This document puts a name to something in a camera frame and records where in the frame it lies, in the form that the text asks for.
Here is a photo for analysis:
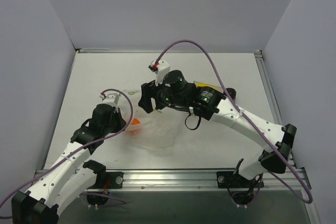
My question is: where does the aluminium right side rail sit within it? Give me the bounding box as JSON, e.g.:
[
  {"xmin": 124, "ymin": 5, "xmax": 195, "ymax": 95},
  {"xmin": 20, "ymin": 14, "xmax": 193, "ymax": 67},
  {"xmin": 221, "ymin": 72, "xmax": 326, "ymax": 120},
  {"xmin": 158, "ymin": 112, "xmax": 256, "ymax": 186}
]
[{"xmin": 254, "ymin": 49, "xmax": 297, "ymax": 168}]

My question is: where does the dark brown mangosteen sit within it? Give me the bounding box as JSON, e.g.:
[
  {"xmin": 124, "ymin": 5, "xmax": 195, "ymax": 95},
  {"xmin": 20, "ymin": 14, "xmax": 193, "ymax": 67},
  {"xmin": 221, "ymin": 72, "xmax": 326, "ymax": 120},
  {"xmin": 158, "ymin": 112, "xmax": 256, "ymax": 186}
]
[{"xmin": 226, "ymin": 88, "xmax": 237, "ymax": 102}]

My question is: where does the aluminium front rail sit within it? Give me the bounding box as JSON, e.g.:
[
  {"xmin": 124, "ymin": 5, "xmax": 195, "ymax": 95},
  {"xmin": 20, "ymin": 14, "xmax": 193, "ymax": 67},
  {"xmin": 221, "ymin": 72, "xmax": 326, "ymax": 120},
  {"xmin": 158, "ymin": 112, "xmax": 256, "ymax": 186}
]
[{"xmin": 31, "ymin": 168, "xmax": 313, "ymax": 192}]

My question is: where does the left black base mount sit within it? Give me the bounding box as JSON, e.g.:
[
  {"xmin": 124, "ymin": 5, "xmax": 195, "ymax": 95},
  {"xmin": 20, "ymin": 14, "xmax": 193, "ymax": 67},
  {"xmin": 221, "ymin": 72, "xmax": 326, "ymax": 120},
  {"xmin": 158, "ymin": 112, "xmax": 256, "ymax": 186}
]
[{"xmin": 90, "ymin": 172, "xmax": 124, "ymax": 189}]

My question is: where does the orange fruit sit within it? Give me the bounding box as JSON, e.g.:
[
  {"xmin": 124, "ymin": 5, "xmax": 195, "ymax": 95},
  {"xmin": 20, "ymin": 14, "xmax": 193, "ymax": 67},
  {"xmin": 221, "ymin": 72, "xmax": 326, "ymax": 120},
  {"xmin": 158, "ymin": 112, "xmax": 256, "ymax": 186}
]
[{"xmin": 127, "ymin": 118, "xmax": 142, "ymax": 135}]

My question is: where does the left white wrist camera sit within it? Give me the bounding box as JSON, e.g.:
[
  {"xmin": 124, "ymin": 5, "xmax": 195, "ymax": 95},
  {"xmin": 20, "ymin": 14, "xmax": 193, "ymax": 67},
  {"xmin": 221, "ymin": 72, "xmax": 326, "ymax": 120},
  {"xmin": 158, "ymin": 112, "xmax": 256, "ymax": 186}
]
[{"xmin": 99, "ymin": 93, "xmax": 120, "ymax": 107}]

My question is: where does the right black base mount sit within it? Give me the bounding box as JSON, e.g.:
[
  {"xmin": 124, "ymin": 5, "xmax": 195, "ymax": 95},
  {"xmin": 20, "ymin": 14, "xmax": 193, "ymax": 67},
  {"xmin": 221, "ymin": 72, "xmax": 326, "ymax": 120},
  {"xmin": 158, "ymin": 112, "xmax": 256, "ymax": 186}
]
[{"xmin": 216, "ymin": 171, "xmax": 244, "ymax": 189}]

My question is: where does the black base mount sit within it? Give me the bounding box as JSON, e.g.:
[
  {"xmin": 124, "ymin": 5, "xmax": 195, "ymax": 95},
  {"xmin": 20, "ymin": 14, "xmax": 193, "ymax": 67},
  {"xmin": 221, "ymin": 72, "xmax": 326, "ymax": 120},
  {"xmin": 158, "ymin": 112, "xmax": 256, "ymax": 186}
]
[
  {"xmin": 90, "ymin": 172, "xmax": 124, "ymax": 189},
  {"xmin": 216, "ymin": 171, "xmax": 244, "ymax": 189}
]

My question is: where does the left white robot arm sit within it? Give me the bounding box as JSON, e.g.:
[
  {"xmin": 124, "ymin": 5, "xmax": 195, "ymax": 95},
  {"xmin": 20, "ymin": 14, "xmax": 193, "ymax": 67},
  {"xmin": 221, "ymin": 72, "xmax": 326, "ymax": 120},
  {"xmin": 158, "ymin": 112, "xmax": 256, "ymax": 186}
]
[{"xmin": 11, "ymin": 102, "xmax": 127, "ymax": 223}]

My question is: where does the aluminium rail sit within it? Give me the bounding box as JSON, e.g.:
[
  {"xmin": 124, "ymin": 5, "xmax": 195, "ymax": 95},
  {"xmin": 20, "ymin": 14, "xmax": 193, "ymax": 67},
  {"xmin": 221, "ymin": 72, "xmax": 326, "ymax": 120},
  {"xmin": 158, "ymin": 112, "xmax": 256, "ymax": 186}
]
[
  {"xmin": 254, "ymin": 49, "xmax": 297, "ymax": 168},
  {"xmin": 31, "ymin": 168, "xmax": 313, "ymax": 192}
]

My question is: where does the yellow banana bunch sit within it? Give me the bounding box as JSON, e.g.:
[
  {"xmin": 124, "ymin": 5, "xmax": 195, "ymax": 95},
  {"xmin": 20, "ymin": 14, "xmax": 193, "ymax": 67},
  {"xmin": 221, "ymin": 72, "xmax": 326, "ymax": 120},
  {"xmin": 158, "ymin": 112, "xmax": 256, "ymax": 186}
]
[{"xmin": 195, "ymin": 82, "xmax": 222, "ymax": 92}]

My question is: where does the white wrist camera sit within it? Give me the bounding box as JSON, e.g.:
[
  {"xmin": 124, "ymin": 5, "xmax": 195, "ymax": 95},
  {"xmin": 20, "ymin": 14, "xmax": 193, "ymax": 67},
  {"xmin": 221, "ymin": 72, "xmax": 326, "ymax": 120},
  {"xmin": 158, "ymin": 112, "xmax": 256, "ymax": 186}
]
[
  {"xmin": 99, "ymin": 93, "xmax": 120, "ymax": 107},
  {"xmin": 149, "ymin": 60, "xmax": 171, "ymax": 86}
]

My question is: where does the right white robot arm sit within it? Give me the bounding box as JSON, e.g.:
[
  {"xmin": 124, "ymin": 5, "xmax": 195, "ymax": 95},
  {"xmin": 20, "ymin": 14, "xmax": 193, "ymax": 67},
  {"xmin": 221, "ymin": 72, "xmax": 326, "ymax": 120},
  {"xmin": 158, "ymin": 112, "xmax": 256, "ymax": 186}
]
[{"xmin": 138, "ymin": 70, "xmax": 297, "ymax": 187}]

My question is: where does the translucent plastic bag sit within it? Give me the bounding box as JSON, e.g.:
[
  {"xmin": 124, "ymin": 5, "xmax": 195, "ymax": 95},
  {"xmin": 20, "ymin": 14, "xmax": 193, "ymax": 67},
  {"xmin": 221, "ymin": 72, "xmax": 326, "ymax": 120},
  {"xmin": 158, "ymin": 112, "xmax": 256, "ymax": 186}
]
[{"xmin": 119, "ymin": 89, "xmax": 187, "ymax": 149}]

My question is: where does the clear plastic box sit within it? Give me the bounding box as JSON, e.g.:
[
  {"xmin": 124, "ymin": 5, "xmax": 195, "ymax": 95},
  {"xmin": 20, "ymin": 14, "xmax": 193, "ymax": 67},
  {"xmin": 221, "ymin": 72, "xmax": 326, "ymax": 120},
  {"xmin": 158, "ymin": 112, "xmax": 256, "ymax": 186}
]
[{"xmin": 194, "ymin": 81, "xmax": 237, "ymax": 102}]

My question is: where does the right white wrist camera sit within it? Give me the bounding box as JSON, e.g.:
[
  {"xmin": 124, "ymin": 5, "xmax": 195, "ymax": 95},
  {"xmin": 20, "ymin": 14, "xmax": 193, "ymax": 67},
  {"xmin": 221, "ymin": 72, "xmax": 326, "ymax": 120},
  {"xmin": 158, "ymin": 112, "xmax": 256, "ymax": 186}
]
[{"xmin": 149, "ymin": 60, "xmax": 171, "ymax": 86}]

